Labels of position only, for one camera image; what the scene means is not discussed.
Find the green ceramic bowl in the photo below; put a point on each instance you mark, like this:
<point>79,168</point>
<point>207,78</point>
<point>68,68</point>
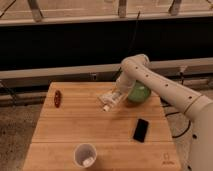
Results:
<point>139,93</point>

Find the white plastic bottle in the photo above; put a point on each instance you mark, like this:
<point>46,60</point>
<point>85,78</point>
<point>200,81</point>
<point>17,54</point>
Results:
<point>115,98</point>

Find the small white object in cup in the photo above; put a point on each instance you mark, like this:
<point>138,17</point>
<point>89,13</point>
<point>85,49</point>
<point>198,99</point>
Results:
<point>88,162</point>

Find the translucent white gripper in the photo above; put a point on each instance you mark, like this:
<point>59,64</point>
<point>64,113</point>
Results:
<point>124,86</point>

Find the black smartphone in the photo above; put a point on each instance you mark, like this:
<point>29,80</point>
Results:
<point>141,130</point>

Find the red chili pepper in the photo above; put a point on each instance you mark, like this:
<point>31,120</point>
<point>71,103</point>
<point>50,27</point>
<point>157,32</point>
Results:
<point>57,99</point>

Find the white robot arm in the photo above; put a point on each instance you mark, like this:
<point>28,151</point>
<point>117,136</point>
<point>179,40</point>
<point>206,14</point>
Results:
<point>198,108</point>

